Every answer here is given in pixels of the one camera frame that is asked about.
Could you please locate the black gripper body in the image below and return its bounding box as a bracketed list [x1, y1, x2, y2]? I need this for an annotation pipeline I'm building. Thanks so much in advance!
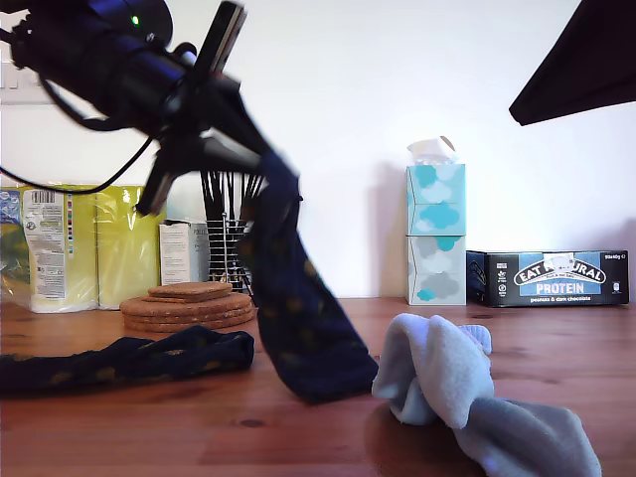
[136, 1, 248, 216]

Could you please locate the navy pineapple pattern sock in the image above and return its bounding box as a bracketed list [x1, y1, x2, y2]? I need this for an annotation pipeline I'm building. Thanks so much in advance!
[0, 325, 255, 398]
[237, 151, 382, 404]

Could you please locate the light blue ribbed sock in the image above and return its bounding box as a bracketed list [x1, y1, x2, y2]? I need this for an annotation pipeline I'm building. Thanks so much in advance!
[389, 382, 600, 477]
[372, 313, 496, 431]

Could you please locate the small white printed carton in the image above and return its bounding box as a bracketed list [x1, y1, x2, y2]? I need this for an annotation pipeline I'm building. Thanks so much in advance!
[158, 220, 210, 287]

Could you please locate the black pen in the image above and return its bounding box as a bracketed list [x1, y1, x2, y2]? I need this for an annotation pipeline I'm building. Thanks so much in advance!
[238, 267, 256, 302]

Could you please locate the yellow-green paper towel pack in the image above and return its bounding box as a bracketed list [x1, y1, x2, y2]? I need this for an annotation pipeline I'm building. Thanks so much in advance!
[0, 184, 169, 314]

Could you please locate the square cork coaster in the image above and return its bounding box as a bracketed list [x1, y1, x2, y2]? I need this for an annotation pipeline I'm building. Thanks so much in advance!
[147, 281, 234, 299]
[145, 290, 235, 305]

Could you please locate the round cork trivet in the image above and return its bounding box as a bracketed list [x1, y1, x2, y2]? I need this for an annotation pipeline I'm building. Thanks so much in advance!
[123, 317, 256, 333]
[119, 292, 252, 318]
[120, 310, 255, 327]

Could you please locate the white tissue sheet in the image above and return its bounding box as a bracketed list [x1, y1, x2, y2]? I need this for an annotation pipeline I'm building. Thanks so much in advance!
[405, 136, 459, 168]

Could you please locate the blue cloud tissue box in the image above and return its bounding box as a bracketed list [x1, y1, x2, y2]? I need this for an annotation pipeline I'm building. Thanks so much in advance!
[404, 164, 467, 238]

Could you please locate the black protein bar box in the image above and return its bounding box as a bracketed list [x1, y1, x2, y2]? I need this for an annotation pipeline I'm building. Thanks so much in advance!
[465, 249, 630, 308]

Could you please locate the grey cloud tissue box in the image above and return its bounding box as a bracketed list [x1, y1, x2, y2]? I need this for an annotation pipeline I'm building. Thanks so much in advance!
[405, 235, 468, 306]

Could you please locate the chrome wire utensil holder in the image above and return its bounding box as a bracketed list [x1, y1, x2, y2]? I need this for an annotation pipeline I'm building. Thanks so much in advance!
[205, 211, 255, 299]

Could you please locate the black cable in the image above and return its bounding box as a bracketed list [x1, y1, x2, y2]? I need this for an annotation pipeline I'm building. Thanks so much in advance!
[0, 136, 155, 194]
[37, 74, 150, 133]

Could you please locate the white wall switch plate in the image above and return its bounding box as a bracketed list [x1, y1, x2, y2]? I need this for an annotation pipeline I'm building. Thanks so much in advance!
[0, 62, 57, 105]

